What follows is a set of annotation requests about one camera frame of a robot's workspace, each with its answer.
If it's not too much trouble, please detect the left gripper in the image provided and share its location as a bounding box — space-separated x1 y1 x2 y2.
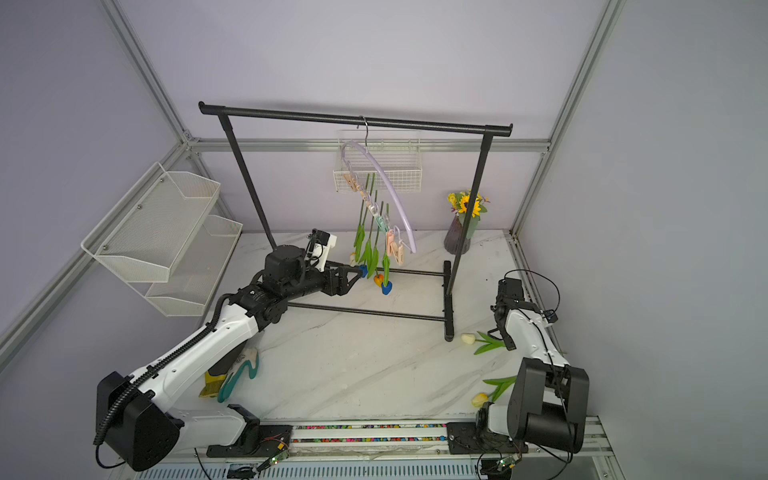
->
284 261 362 303

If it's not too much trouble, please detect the yellow tulip group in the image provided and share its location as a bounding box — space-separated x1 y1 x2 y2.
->
369 202 384 277

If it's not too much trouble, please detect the blue tulip group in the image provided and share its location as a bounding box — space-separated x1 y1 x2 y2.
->
380 203 393 295
357 173 375 277

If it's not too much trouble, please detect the white tulip group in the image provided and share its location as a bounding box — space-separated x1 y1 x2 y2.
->
350 174 371 266
460 332 505 355

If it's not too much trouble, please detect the lilac clip hanger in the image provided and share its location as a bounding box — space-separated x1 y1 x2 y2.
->
345 116 417 269

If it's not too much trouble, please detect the pale yellow tulip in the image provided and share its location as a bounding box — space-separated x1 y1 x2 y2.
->
470 375 517 409

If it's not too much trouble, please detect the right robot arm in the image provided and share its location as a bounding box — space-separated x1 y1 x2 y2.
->
486 278 590 454

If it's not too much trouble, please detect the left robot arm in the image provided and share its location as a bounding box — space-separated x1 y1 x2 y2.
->
93 245 367 471

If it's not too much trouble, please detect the black clothes rack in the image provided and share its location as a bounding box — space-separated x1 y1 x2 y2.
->
198 101 513 342

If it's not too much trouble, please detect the dark ribbed vase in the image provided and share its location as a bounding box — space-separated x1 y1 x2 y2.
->
443 215 480 255

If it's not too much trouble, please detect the sunflower bouquet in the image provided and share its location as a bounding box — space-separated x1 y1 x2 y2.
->
447 191 489 218

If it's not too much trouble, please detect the teal green glove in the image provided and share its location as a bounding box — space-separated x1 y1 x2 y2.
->
217 348 259 403

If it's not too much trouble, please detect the white mesh two-tier shelf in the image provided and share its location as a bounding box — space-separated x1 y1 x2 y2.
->
81 163 242 317

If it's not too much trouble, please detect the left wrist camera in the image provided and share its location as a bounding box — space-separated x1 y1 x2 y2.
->
307 229 337 272

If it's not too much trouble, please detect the white wire wall basket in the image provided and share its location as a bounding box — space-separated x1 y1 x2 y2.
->
333 129 423 194

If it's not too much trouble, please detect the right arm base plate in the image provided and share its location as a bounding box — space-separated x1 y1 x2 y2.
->
446 422 529 455

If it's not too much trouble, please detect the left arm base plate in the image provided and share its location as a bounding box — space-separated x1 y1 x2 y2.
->
206 404 294 458

